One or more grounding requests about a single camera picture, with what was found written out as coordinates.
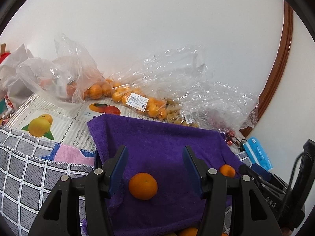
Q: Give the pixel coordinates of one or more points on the red paper bag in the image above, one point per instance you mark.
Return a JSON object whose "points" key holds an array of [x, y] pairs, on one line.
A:
{"points": [[3, 57]]}

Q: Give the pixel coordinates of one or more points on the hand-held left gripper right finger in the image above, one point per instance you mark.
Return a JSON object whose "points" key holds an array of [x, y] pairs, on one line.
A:
{"points": [[191, 169]]}

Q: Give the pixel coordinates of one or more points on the grey checkered blanket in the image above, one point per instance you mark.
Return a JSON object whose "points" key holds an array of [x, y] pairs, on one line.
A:
{"points": [[24, 189]]}

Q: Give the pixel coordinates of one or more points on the labelled clear bag of oranges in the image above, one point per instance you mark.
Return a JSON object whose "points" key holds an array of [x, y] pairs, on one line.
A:
{"points": [[152, 108]]}

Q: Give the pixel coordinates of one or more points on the purple towel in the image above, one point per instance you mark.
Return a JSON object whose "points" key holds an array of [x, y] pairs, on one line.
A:
{"points": [[160, 147]]}

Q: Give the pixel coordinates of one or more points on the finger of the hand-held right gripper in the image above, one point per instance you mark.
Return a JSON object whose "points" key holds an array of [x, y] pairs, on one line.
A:
{"points": [[262, 173]]}

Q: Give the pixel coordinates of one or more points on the clear bag of tan fruits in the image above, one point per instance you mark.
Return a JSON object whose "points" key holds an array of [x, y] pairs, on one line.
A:
{"points": [[174, 114]]}

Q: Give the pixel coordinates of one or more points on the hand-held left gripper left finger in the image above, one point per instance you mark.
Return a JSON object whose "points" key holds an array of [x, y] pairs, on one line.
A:
{"points": [[118, 172]]}

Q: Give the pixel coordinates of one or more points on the blue tissue pack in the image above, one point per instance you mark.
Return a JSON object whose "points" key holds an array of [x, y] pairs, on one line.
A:
{"points": [[257, 152]]}

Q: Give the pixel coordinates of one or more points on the brown wooden door frame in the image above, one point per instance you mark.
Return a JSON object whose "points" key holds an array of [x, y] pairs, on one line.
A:
{"points": [[283, 54]]}

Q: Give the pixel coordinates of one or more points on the crumpled clear plastic bag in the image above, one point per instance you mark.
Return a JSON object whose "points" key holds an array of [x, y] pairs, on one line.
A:
{"points": [[221, 103]]}

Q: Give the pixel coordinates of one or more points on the small orange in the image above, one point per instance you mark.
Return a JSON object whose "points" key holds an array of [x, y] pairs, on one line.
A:
{"points": [[227, 170]]}

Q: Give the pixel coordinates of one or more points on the fruit printed mat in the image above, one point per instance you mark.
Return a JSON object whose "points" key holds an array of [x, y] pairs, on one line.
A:
{"points": [[69, 127]]}

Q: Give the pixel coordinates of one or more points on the red small packets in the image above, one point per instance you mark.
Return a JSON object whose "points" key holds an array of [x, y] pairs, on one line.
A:
{"points": [[231, 141]]}

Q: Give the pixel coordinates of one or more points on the white plastic bag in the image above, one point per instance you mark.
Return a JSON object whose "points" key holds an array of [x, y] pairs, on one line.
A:
{"points": [[14, 78]]}

